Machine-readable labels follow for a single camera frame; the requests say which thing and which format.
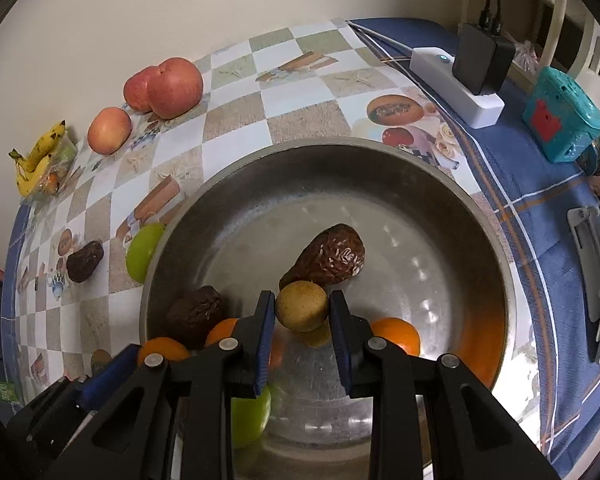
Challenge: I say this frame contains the clear plastic fruit container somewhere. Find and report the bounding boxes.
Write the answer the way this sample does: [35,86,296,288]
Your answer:
[22,139,79,202]

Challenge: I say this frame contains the white power strip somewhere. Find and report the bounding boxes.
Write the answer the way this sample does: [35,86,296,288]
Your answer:
[409,46,505,129]

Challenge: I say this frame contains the checkered printed tablecloth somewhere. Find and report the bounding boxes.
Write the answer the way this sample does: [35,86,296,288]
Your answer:
[2,17,543,443]

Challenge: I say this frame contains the large dark brown wrinkled date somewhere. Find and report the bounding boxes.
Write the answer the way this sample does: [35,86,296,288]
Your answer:
[278,223,366,292]

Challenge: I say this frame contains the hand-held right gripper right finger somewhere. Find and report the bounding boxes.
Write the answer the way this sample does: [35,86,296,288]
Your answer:
[328,290,562,480]

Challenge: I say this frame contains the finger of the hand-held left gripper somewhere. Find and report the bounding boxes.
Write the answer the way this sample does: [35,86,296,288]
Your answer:
[76,344,142,412]

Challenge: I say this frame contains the small orange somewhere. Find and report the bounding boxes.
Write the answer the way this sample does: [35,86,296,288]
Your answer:
[204,317,241,349]
[369,316,422,359]
[137,337,192,367]

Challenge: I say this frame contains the teal toy camera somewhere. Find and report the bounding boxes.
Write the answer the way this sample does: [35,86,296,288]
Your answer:
[522,66,600,164]

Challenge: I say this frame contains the round metal basin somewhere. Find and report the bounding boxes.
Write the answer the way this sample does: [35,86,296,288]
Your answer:
[139,137,517,480]

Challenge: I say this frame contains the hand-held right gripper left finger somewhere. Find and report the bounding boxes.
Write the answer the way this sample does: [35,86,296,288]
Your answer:
[45,290,277,480]

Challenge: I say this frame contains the pale peach-coloured apple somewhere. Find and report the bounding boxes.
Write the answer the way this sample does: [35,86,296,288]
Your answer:
[87,106,133,155]

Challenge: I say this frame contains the black power adapter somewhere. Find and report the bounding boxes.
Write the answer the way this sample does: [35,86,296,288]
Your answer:
[452,23,516,96]

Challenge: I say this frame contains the tan round longan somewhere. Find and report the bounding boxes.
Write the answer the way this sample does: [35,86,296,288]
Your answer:
[274,280,330,333]

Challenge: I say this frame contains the white chair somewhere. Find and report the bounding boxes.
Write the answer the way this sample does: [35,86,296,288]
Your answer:
[459,0,600,128]

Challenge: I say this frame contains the grey phone holder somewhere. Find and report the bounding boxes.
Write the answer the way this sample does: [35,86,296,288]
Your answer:
[567,204,600,322]

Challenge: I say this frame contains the red apple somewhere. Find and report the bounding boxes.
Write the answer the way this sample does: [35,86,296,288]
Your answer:
[146,57,204,120]
[123,65,162,114]

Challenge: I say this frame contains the yellow banana bunch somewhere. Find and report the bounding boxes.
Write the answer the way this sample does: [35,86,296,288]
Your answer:
[8,120,67,197]

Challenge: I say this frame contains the green oval fruit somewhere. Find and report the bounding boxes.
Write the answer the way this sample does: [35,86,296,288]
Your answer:
[125,222,167,285]
[230,384,273,449]

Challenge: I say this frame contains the white power strip cable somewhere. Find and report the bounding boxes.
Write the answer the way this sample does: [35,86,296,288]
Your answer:
[349,19,417,77]

